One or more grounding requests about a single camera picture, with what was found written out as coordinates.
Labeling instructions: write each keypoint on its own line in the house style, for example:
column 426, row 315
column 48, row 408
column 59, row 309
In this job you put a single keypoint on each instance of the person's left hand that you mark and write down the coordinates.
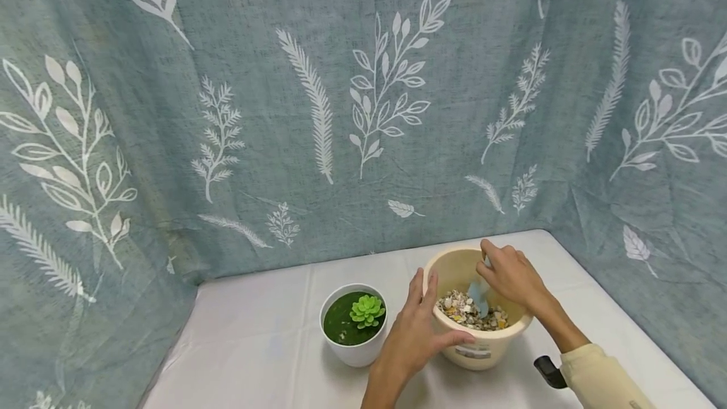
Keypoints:
column 412, row 336

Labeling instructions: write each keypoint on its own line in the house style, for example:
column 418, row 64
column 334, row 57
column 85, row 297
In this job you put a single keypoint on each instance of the person's right hand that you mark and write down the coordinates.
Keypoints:
column 514, row 279

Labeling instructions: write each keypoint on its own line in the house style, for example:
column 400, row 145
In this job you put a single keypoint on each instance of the person's left index finger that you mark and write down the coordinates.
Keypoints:
column 433, row 292

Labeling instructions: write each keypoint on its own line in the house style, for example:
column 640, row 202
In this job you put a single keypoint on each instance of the person's right fingers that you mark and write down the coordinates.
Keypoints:
column 493, row 267

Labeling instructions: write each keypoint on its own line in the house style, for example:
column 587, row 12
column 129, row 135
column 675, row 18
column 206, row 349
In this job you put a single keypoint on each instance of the person's left thumb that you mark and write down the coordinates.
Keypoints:
column 457, row 339

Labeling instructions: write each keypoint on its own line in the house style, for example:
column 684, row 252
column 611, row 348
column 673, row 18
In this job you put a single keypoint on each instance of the person's left middle finger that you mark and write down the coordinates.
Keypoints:
column 416, row 289

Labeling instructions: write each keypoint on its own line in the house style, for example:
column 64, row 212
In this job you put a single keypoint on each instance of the beige plastic bowl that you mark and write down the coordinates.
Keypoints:
column 483, row 349

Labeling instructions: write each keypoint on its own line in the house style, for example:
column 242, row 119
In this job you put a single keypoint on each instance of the light blue scoop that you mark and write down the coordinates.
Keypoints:
column 480, row 298

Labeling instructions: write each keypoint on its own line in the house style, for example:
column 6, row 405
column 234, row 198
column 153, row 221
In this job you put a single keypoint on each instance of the person's left forearm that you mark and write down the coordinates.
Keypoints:
column 383, row 393

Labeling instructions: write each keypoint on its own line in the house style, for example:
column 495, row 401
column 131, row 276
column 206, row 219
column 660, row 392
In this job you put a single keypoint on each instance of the person's right forearm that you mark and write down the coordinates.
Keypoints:
column 590, row 371

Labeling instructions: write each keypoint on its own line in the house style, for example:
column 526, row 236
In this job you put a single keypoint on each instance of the pile of mixed pebbles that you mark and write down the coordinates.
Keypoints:
column 463, row 313

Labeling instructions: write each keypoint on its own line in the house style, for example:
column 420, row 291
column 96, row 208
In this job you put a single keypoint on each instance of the light green artificial succulent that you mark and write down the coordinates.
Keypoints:
column 367, row 311

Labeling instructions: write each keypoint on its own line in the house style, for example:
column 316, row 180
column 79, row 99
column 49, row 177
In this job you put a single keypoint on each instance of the green foam filling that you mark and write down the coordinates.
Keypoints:
column 339, row 324

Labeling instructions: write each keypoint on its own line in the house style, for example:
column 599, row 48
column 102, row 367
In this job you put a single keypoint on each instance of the white round pot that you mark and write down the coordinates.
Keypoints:
column 355, row 353

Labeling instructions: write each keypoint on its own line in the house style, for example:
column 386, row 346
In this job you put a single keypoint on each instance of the black wrist band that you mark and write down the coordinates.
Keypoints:
column 550, row 372

